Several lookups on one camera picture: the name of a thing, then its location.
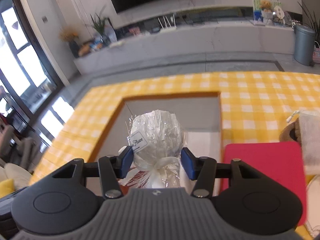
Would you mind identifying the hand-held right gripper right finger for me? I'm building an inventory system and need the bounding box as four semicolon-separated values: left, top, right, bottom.
180;147;262;199

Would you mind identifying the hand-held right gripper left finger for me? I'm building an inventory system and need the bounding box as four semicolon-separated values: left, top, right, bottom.
51;145;134;199

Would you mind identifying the white flower bouquet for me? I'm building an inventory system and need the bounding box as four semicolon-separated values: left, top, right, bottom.
119;109;188;189

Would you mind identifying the orange box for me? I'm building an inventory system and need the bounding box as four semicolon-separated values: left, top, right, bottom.
85;92;223;197

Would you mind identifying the brown plush toy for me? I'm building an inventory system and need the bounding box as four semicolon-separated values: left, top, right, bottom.
279;121;304;143

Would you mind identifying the red box lid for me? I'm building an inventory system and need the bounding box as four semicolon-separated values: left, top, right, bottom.
220;141;307;234

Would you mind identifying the grey dining chair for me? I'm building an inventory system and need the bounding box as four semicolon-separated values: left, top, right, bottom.
10;136;42;173

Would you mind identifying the yellow checked tablecloth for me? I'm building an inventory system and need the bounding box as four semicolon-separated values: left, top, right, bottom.
29;71;320;240

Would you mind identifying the brown round ornament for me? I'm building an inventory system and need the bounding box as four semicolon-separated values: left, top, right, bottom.
78;44;91;56

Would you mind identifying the yellow cushion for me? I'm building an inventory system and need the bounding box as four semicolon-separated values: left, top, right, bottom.
0;179;14;199

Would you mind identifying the white marble television console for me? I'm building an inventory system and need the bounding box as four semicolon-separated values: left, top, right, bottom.
74;21;295;74

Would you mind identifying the dark vase with dried flowers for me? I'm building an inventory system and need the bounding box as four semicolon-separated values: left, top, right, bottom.
59;26;80;58

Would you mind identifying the clear water bottle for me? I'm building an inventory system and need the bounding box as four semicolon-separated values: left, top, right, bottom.
106;25;117;43

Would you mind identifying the green plant in glass vase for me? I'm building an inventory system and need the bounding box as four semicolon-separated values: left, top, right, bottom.
90;7;112;47

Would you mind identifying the white router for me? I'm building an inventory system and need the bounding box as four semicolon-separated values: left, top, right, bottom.
157;15;177;29

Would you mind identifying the grey-blue trash can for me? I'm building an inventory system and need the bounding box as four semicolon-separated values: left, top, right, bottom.
293;24;316;67

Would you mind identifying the black framed glass door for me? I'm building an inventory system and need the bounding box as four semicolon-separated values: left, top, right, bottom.
0;0;64;120

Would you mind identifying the pastel woven basket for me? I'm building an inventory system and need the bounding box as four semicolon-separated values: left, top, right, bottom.
312;41;320;64

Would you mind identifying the green and white card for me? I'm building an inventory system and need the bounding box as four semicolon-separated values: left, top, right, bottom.
252;0;283;25

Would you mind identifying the white round hand fan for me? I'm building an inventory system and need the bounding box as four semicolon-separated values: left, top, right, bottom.
274;6;285;22

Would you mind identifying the brown teddy bear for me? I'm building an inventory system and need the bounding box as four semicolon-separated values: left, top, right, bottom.
260;0;273;24

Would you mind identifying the potted green plant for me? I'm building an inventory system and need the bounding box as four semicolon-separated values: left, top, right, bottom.
297;1;320;43

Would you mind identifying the translucent drawstring pouch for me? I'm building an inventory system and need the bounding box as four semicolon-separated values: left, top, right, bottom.
286;109;320;175

